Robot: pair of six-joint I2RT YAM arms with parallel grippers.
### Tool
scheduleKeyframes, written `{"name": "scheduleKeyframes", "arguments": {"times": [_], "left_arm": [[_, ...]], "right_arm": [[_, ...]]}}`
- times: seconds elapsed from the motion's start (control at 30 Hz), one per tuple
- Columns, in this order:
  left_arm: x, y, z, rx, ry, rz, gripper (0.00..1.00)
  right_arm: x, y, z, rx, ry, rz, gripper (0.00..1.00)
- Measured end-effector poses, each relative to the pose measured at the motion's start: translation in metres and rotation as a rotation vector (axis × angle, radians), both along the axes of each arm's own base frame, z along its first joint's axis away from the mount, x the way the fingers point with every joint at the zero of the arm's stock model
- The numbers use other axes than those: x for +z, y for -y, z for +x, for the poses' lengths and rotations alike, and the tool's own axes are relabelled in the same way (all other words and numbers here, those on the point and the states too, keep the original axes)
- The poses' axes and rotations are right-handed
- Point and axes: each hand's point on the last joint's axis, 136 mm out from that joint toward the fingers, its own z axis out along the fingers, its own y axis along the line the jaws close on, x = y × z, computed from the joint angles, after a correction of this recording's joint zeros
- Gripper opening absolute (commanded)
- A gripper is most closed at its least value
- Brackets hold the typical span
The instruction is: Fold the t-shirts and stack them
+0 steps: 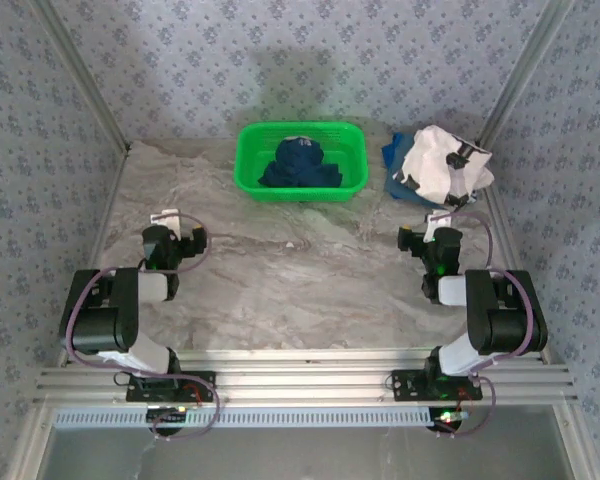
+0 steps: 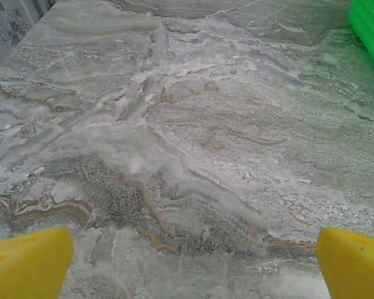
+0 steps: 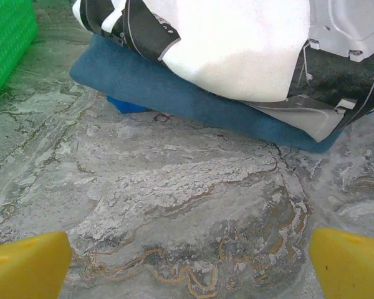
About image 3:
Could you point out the bright blue folded t-shirt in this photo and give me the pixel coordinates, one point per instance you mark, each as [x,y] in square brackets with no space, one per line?
[124,107]

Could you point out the white t-shirt with black print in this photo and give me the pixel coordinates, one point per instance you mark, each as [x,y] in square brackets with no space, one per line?
[230,46]

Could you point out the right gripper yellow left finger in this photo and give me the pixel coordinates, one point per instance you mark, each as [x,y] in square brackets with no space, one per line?
[25,268]

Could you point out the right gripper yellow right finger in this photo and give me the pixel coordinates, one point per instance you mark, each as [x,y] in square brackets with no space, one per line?
[352,268]

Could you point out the green plastic basket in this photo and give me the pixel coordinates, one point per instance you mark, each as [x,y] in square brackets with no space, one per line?
[6,46]

